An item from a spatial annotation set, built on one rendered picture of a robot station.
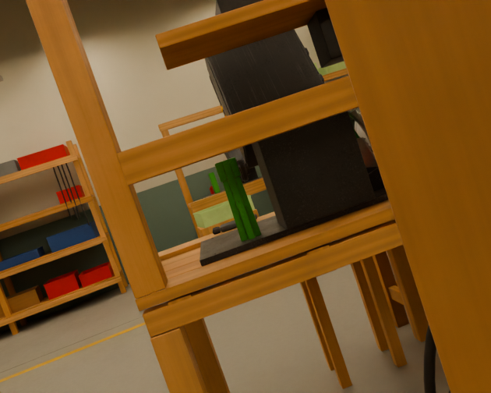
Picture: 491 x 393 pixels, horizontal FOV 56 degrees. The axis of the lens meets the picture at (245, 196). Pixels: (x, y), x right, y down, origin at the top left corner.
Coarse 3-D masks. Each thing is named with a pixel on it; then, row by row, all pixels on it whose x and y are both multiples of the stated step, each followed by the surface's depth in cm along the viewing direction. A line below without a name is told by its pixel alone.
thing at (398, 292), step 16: (384, 256) 253; (400, 256) 229; (384, 272) 253; (400, 272) 229; (384, 288) 254; (400, 288) 234; (416, 288) 230; (400, 304) 255; (416, 304) 230; (400, 320) 255; (416, 320) 231; (416, 336) 235
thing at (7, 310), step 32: (32, 160) 610; (64, 160) 612; (64, 192) 619; (96, 224) 625; (0, 256) 640; (32, 256) 614; (64, 256) 612; (0, 288) 600; (32, 288) 639; (64, 288) 620; (96, 288) 621; (0, 320) 599
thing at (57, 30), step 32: (32, 0) 123; (64, 0) 127; (64, 32) 124; (64, 64) 124; (64, 96) 124; (96, 96) 125; (96, 128) 125; (96, 160) 126; (96, 192) 126; (128, 192) 127; (128, 224) 127; (128, 256) 128; (160, 288) 129
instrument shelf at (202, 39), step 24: (264, 0) 124; (288, 0) 125; (312, 0) 126; (192, 24) 123; (216, 24) 123; (240, 24) 125; (264, 24) 133; (288, 24) 142; (168, 48) 125; (192, 48) 132; (216, 48) 141
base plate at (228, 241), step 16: (384, 192) 152; (352, 208) 147; (272, 224) 166; (304, 224) 145; (208, 240) 180; (224, 240) 166; (240, 240) 154; (256, 240) 144; (272, 240) 145; (208, 256) 145; (224, 256) 144
